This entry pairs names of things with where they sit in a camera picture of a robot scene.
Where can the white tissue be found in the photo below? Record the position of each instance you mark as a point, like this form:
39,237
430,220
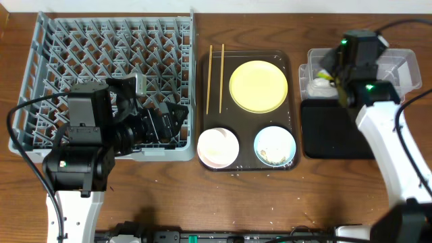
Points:
320,88

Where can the grey dish rack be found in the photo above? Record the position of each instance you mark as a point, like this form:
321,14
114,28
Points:
66,51

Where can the light blue bowl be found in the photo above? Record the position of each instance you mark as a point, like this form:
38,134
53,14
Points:
275,146

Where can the green snack wrapper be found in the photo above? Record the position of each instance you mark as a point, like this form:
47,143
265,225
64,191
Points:
324,75

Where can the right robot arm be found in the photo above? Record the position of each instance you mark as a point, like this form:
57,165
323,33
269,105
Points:
378,112

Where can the clear plastic bin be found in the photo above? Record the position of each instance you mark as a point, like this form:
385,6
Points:
399,66

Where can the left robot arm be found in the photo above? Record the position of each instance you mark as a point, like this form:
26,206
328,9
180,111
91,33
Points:
106,121

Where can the white cup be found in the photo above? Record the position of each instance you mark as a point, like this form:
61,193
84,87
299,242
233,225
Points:
218,148

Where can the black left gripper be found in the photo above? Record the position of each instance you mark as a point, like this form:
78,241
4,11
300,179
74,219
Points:
167,130

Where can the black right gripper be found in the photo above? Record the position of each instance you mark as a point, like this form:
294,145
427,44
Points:
327,62

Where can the black waste tray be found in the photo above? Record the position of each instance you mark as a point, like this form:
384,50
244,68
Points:
328,132

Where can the dark brown serving tray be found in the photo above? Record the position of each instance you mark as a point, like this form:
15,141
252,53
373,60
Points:
245,125

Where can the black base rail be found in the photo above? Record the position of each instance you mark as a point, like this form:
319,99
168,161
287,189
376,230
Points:
129,231

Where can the yellow plate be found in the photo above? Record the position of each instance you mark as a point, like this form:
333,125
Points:
258,86

